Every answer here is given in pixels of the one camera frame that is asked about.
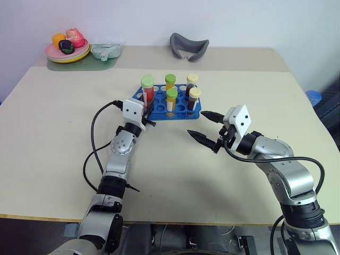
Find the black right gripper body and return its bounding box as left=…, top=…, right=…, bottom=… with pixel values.
left=213, top=123, right=237, bottom=154

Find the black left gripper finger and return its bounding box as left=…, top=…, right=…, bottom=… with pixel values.
left=145, top=99, right=156, bottom=119

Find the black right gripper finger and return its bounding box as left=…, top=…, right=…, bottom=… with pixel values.
left=187, top=129, right=216, bottom=150
left=200, top=110, right=225, bottom=123

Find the orange liquid tube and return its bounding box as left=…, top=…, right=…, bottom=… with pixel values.
left=166, top=88, right=179, bottom=112
left=164, top=74, right=177, bottom=91

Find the red liquid tube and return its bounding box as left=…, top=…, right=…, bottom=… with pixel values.
left=141, top=75, right=156, bottom=110

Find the dark liquid tube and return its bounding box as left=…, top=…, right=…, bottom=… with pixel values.
left=186, top=73, right=199, bottom=97
left=188, top=87, right=202, bottom=113

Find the blue plastic test tube rack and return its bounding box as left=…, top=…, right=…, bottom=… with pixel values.
left=132, top=84, right=203, bottom=121

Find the green placemat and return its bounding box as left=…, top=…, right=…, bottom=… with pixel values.
left=46, top=44, right=125, bottom=72

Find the grey foam face pad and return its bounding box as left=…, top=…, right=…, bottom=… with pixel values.
left=169, top=32, right=210, bottom=63

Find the blue bottle cap object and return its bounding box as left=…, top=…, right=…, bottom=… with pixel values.
left=305, top=90, right=323, bottom=107

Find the yellow plate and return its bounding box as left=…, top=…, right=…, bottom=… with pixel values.
left=48, top=45, right=92, bottom=64

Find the pink toy apple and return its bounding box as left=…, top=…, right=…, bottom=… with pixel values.
left=65, top=28, right=86, bottom=49

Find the black and green toy fruit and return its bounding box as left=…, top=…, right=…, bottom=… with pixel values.
left=58, top=39, right=75, bottom=55

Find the dark ribbed object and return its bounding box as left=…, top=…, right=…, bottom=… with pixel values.
left=313, top=78, right=340, bottom=137

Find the pink plate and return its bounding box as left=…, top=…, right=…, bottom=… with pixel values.
left=45, top=38, right=90, bottom=58

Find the orange toy fruit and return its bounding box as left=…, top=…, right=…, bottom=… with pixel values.
left=52, top=33, right=67, bottom=50

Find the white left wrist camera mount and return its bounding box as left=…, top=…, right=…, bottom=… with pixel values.
left=122, top=98, right=148, bottom=132

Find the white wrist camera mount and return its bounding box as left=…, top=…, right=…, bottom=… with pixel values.
left=222, top=104, right=252, bottom=154
left=122, top=98, right=148, bottom=132

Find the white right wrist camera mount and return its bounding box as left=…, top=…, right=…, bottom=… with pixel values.
left=222, top=104, right=252, bottom=154

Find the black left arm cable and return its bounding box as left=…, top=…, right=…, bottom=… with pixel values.
left=82, top=99, right=125, bottom=192

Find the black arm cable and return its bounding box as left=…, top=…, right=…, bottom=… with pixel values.
left=82, top=99, right=125, bottom=192
left=223, top=138, right=326, bottom=255

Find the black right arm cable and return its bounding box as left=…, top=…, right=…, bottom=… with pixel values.
left=223, top=138, right=326, bottom=255

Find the black metal bracket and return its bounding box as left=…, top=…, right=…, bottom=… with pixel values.
left=237, top=234, right=257, bottom=255

